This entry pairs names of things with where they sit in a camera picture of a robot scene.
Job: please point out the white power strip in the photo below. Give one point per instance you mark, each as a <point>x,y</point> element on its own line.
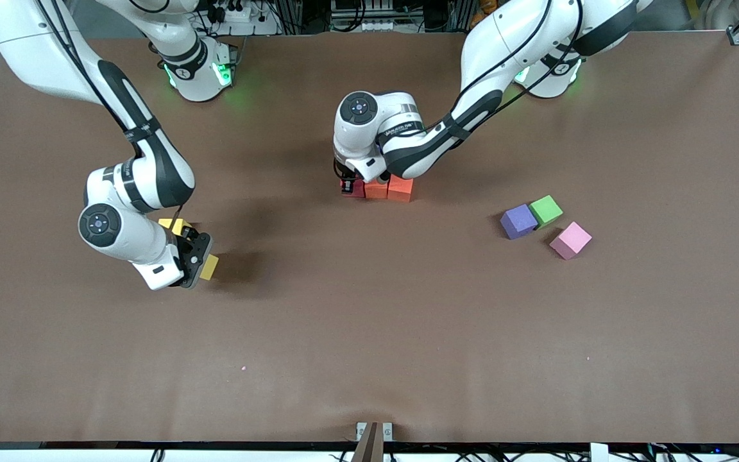
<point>236,13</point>
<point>379,25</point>

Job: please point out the yellow foam cube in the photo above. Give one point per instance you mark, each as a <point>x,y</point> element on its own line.
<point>209,266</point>
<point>174,224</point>

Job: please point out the pile of orange fruits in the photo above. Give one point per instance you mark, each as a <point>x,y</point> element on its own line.
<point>485,5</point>

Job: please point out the brown wooden strip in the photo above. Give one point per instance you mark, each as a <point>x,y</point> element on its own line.
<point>369,446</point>

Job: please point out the green foam cube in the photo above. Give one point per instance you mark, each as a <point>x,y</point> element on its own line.
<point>546,210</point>

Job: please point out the red foam cube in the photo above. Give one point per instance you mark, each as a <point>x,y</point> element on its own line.
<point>358,189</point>

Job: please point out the purple foam cube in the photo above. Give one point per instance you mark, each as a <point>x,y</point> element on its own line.
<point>519,221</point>

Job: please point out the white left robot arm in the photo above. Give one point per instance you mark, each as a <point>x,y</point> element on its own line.
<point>504,45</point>

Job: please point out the orange foam cube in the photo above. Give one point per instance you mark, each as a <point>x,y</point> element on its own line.
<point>376,190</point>
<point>401,189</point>

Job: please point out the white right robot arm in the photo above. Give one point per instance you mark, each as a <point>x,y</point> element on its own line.
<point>36,51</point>

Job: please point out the brown table cover sheet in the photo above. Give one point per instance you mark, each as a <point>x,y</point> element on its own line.
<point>369,353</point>

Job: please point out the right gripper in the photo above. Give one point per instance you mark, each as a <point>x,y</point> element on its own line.
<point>184,246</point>

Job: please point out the pink foam cube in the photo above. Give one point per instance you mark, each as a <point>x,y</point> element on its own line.
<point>571,239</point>

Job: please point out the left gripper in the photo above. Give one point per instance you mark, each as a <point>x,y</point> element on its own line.
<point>346,184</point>

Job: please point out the small metal bracket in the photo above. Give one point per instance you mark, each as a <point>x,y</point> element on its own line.
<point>361,428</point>

